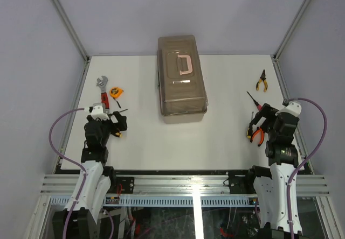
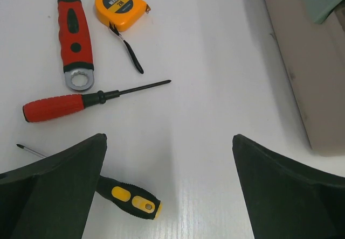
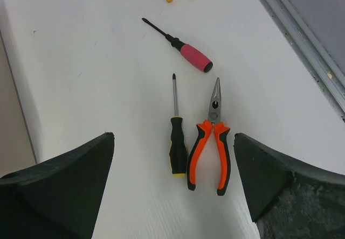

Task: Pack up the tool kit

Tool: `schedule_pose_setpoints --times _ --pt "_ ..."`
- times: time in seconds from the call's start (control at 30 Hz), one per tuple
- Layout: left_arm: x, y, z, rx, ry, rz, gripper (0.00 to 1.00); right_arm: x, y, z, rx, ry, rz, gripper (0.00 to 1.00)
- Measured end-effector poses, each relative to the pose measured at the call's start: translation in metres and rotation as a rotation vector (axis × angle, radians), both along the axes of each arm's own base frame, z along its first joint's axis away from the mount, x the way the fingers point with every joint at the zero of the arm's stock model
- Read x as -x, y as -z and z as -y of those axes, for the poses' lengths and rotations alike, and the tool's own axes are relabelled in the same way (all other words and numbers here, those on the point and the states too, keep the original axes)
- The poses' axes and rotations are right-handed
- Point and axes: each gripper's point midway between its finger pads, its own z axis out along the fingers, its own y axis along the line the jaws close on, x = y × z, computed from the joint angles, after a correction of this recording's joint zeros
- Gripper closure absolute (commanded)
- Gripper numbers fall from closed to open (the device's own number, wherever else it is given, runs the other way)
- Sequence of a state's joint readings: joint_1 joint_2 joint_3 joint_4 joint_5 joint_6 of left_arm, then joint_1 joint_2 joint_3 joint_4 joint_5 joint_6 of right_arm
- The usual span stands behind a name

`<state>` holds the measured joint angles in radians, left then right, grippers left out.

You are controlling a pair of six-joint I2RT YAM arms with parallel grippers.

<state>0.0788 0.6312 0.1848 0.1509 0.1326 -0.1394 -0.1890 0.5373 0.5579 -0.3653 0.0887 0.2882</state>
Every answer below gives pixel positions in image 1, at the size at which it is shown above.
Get beige toolbox with smoky lid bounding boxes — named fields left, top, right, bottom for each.
left=157, top=35, right=208, bottom=124

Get pink toolbox carry handle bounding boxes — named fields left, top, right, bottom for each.
left=177, top=54, right=194, bottom=76

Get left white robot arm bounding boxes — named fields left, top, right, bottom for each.
left=65, top=111, right=127, bottom=223

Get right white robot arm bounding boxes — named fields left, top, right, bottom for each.
left=245, top=101, right=302, bottom=238

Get yellow-black stubby screwdriver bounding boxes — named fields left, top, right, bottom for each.
left=113, top=132, right=122, bottom=138

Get yellow-black right screwdriver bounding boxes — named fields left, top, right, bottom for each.
left=246, top=112, right=254, bottom=139

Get orange tape measure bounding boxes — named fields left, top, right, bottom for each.
left=109, top=87, right=123, bottom=109

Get yellow needle-nose pliers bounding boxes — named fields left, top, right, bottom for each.
left=256, top=70, right=268, bottom=93

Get pink-handled screwdriver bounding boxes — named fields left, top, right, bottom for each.
left=247, top=91, right=262, bottom=111

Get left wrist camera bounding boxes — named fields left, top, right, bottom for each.
left=84, top=103, right=110, bottom=121

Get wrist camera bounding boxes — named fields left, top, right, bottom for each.
left=275, top=101, right=302, bottom=117
left=84, top=103, right=110, bottom=121

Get orange-handled pliers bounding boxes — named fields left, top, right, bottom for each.
left=250, top=126, right=266, bottom=147

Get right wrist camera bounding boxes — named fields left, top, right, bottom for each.
left=275, top=101, right=302, bottom=117

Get red-handled adjustable wrench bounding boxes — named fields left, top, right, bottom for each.
left=96, top=75, right=109, bottom=114

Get aluminium mounting rail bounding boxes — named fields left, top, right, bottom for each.
left=40, top=174, right=330, bottom=197

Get slotted cable duct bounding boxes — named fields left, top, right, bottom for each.
left=50, top=195, right=257, bottom=207

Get left aluminium frame post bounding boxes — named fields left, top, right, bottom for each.
left=50, top=0, right=89, bottom=61

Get aluminium frame post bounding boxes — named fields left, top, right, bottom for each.
left=272, top=0, right=312, bottom=61
left=50, top=0, right=89, bottom=61

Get right aluminium frame post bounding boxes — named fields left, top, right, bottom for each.
left=272, top=0, right=312, bottom=61

